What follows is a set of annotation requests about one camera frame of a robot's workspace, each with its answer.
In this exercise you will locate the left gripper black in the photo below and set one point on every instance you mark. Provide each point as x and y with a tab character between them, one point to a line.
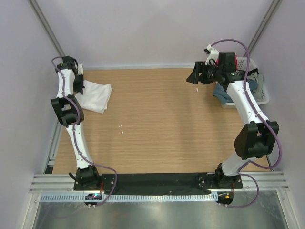
79	84

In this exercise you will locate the aluminium frame rail front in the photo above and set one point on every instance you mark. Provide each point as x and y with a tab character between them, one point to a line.
47	183

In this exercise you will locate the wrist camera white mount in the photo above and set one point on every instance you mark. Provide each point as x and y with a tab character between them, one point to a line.
212	55
80	69

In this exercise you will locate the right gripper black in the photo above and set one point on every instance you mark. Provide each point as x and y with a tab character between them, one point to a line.
201	73

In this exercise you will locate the aluminium corner post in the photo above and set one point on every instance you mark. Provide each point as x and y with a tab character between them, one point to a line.
44	22
271	11

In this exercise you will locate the right aluminium corner post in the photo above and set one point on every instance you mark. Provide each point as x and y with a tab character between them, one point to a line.
271	11

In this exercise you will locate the white t shirt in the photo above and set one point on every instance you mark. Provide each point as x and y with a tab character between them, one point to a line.
95	96

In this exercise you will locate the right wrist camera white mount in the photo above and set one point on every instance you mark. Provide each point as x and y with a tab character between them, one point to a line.
212	55

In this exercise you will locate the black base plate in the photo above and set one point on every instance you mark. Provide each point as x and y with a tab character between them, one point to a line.
157	184

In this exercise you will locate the left aluminium corner post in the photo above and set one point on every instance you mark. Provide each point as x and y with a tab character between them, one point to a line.
44	22

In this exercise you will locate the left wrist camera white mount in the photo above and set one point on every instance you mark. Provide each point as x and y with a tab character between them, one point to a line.
80	69

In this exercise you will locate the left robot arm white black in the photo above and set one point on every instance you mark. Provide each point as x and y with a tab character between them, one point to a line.
70	115

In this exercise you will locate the white slotted cable duct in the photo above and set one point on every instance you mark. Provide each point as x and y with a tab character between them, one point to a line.
94	197

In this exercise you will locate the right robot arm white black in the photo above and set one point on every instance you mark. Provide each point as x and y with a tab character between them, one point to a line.
258	135

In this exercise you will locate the blue grey t shirt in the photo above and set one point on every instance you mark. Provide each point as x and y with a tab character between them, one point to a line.
221	94

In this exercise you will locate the white laundry basket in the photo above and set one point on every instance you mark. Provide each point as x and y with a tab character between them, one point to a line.
265	96

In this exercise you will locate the pink t shirt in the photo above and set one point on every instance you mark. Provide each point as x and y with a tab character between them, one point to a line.
236	63

